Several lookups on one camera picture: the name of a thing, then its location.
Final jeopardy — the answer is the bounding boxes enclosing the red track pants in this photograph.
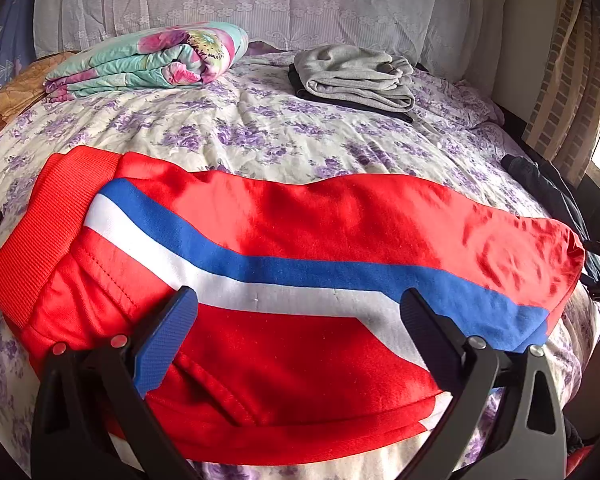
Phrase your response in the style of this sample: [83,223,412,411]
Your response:
[0,146,585,466]

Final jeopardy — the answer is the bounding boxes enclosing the dark blue garment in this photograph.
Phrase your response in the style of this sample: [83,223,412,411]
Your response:
[500,153,600,286]

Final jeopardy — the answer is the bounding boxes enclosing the brown pillow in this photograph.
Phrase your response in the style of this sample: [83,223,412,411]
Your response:
[0,51,74,132]

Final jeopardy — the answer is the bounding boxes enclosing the striped beige curtain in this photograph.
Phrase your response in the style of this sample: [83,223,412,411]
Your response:
[522,0,600,186]

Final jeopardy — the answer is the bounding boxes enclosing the purple floral bed sheet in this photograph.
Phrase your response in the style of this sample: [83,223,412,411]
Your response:
[0,53,600,479]

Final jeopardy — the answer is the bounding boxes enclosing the folded floral teal blanket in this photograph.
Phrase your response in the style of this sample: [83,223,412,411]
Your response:
[44,22,249,102]

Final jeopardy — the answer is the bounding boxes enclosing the blue patterned cloth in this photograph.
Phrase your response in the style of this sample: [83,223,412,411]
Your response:
[0,0,36,90]

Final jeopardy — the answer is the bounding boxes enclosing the folded black garment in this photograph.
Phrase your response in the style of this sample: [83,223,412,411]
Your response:
[288,64,413,124]

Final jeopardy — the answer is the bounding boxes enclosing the folded grey garment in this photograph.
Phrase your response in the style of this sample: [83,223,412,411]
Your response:
[294,44,415,113]

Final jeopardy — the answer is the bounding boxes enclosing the white lace headboard cover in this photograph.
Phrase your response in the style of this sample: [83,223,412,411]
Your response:
[33,0,506,93]

